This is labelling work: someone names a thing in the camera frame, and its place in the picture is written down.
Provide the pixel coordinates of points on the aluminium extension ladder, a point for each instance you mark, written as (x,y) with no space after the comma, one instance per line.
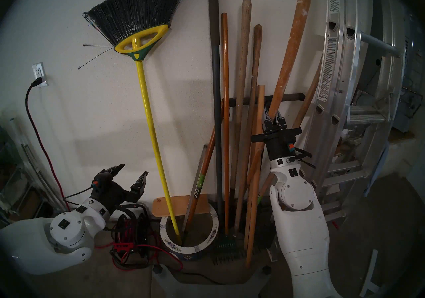
(337,68)

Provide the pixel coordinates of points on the grey electrical box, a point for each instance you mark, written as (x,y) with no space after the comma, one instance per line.
(410,108)

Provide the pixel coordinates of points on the aluminium step ladder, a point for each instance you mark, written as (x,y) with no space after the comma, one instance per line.
(345,176)

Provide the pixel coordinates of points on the paint-stained wooden pole white tip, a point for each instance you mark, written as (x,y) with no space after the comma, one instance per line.
(294,41)

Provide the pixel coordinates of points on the plain flat-topped wooden stick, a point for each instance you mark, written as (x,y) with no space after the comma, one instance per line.
(252,234)

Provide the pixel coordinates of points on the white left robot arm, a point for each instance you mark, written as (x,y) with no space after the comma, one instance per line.
(36,247)

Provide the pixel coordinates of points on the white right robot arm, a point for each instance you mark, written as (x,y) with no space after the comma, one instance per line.
(298,227)

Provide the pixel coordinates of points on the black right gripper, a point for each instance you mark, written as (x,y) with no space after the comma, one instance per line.
(280,144)

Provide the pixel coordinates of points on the grey pole with black grip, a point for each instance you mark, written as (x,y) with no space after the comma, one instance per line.
(216,101)

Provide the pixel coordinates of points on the cluttered storage shelf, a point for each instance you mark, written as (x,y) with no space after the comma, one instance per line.
(20,187)

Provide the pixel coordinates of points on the white plastic bottle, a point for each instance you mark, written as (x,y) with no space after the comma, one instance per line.
(346,134)

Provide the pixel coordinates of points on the white strip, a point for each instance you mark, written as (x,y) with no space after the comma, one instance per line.
(370,270)

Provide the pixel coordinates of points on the light wooden board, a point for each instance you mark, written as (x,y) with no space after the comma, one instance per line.
(189,205)

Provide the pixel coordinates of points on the floral white ceramic pot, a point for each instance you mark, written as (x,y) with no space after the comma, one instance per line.
(186,251)

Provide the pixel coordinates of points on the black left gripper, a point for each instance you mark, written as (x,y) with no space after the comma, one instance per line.
(109,189)

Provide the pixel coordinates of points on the white wall outlet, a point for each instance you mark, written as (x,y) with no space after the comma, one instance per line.
(39,70)

